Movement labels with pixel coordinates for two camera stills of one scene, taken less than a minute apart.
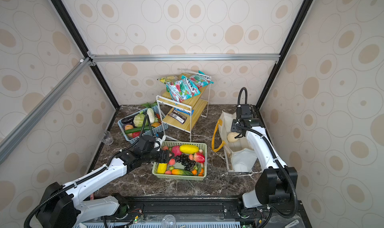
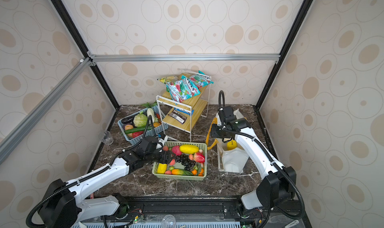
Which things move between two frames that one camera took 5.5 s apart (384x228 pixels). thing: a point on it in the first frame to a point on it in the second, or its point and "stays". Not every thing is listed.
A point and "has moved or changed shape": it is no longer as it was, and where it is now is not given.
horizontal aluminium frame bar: [95, 59] stays
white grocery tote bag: [240, 156] has moved or changed shape
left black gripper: [162, 153] stays
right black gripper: [236, 121] to [214, 133]
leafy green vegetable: [149, 105] stays
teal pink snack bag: [201, 79] stays
